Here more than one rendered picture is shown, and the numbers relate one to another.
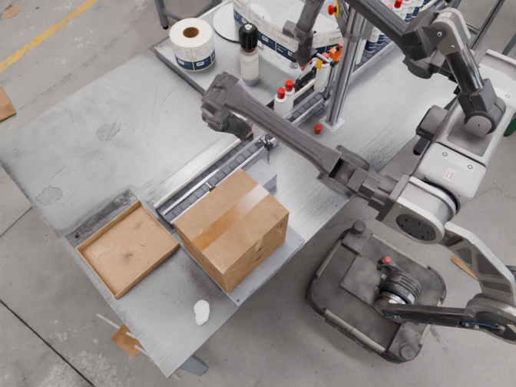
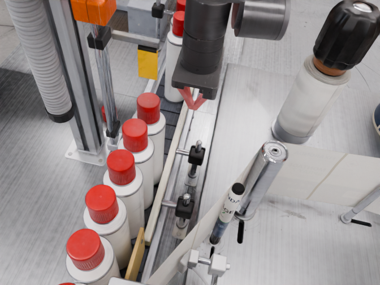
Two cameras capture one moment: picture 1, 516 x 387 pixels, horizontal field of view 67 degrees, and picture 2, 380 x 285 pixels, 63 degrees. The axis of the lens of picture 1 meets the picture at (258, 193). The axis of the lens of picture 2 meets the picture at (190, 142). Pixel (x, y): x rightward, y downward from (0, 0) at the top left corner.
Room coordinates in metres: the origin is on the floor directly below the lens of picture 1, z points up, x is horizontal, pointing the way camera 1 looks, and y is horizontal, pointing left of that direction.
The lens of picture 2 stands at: (1.57, -0.45, 1.40)
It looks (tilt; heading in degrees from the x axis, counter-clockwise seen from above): 53 degrees down; 137
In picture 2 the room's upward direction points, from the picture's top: 10 degrees clockwise
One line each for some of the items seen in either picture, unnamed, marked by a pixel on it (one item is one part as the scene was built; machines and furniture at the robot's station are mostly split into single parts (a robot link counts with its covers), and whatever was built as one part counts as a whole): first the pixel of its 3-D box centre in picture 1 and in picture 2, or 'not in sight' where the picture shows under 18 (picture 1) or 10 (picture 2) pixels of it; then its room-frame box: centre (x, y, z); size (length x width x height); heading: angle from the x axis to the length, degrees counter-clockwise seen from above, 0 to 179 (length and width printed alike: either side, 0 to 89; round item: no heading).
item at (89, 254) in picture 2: not in sight; (96, 271); (1.44, -0.45, 0.98); 0.05 x 0.05 x 0.20
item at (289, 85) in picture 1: (287, 99); (178, 60); (1.14, -0.13, 0.98); 0.05 x 0.05 x 0.20
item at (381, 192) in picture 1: (379, 190); not in sight; (0.44, -0.29, 1.45); 0.09 x 0.08 x 0.12; 144
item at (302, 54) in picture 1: (304, 49); (201, 51); (1.29, -0.20, 1.13); 0.10 x 0.07 x 0.07; 135
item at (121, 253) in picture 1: (128, 247); not in sight; (0.53, 0.50, 0.85); 0.30 x 0.26 x 0.04; 134
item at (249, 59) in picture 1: (249, 54); (319, 82); (1.37, 0.03, 1.03); 0.09 x 0.09 x 0.30
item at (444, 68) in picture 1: (458, 67); not in sight; (0.85, -0.58, 1.45); 0.09 x 0.08 x 0.12; 144
